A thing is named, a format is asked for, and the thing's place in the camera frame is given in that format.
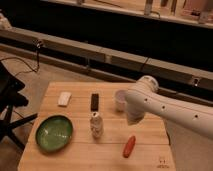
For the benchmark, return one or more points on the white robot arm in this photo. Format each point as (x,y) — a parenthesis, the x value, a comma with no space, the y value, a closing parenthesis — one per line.
(142,97)

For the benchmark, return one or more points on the orange carrot toy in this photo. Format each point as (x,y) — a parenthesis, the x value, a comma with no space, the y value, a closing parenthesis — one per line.
(129,146)

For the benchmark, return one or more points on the small white bottle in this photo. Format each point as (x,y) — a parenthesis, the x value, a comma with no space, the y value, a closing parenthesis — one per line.
(96,125)

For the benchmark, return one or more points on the black rectangular block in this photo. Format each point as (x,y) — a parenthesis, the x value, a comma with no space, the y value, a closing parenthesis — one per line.
(94,102)

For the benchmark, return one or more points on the long grey metal rail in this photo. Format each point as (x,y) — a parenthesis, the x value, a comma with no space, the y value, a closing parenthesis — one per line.
(175,72)

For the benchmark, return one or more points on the black chair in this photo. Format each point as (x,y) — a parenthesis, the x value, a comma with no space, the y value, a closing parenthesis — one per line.
(10,98)

